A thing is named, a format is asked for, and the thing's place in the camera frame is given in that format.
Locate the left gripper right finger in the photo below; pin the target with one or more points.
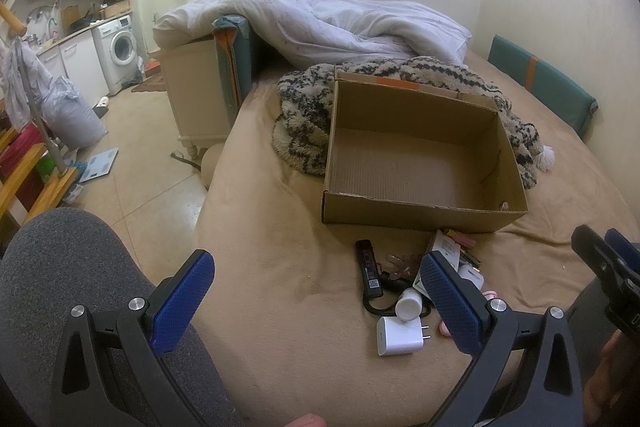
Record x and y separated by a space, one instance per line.
459 303

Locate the teal cushion under duvet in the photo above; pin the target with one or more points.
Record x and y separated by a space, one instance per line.
235 42

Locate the white kitchen cabinet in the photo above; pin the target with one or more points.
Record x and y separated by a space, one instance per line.
77 60

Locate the white earbuds case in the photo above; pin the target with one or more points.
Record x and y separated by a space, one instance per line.
469 273

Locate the white remote control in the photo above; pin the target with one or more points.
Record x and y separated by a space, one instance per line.
448 248

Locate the brown cardboard box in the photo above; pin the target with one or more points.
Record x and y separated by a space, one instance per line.
407 156

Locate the person right hand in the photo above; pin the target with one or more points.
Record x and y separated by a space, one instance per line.
618 361

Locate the white pill bottle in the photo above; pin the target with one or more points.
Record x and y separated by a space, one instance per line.
409 305

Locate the bathroom scale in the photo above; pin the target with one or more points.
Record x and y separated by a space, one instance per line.
99 165

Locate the white duvet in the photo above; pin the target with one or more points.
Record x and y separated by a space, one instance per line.
308 32

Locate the teal cushion on right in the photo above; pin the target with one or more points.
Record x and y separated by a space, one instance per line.
572 103

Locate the grey laundry bag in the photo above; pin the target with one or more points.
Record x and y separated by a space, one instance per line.
69 117

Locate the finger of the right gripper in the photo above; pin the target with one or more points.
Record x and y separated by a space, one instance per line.
623 247
597 254

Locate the yellow wooden rack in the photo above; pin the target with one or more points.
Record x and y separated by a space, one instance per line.
30 183

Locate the white power adapter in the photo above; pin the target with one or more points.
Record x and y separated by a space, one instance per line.
397 337

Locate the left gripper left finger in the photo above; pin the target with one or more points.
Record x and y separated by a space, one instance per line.
174 302

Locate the white washing machine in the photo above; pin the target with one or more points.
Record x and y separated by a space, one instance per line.
117 50

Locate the beige bed frame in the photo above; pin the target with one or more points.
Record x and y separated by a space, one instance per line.
197 95

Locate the black white knitted blanket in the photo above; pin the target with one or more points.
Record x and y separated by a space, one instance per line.
301 133

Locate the black flashlight with strap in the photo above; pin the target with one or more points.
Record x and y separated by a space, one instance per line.
382 302

